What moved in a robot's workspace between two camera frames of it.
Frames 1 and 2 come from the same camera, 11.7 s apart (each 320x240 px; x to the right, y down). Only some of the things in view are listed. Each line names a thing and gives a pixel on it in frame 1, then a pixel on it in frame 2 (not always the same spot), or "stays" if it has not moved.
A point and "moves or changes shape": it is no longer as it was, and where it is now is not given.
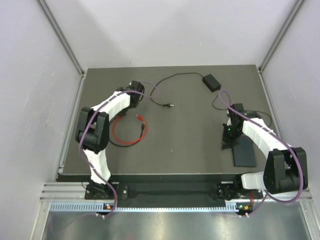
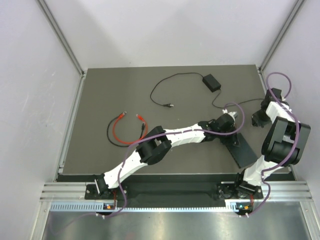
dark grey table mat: [177, 127] stays
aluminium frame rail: [75, 192] stays
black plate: [244, 153] moves or changes shape
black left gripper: [122, 112] to [231, 141]
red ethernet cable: [134, 142] stays
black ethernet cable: [124, 145] stays
